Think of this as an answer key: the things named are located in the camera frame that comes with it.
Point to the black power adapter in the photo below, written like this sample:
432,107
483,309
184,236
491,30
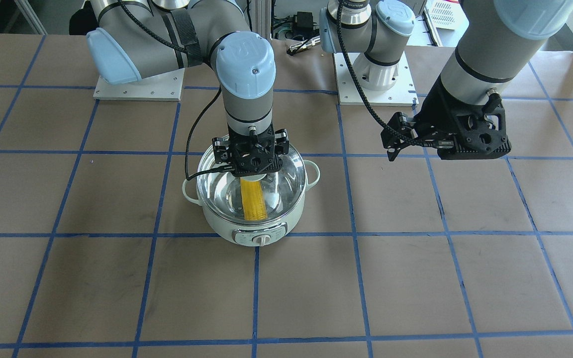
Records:
303,21

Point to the yellow corn cob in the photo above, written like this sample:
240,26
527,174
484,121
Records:
253,203

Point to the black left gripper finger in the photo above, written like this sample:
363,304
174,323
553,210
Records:
394,144

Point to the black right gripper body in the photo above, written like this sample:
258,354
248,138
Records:
220,148

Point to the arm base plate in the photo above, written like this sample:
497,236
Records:
163,87
383,86

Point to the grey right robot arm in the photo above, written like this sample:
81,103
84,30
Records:
132,42

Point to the pale green electric pot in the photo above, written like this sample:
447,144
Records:
254,234

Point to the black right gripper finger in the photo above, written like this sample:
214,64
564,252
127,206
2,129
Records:
281,143
221,152

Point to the white perforated basket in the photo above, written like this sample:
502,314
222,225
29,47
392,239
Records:
446,14

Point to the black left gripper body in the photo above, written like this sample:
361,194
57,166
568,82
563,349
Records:
431,115

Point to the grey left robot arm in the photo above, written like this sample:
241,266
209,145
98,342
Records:
502,36

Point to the glass pot lid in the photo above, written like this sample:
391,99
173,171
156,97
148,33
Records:
220,191

